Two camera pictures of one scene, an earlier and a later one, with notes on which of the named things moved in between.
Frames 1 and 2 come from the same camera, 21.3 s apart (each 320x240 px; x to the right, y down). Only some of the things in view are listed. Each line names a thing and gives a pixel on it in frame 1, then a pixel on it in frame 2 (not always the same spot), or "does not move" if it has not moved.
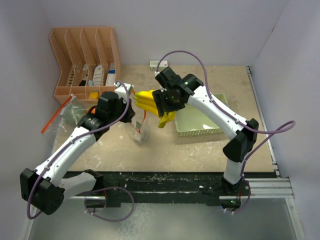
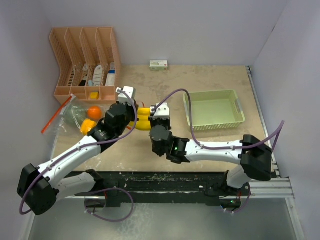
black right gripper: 159,95 -> 153,121
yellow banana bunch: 145,100 -> 143,124
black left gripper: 127,119 -> 131,108
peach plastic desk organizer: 89,60 does not move
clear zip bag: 140,128 -> 143,122
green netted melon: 72,114 does not move
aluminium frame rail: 278,187 does not move
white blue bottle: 111,78 does not move
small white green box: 154,64 does not move
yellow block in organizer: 94,95 does not move
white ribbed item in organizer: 97,76 does not move
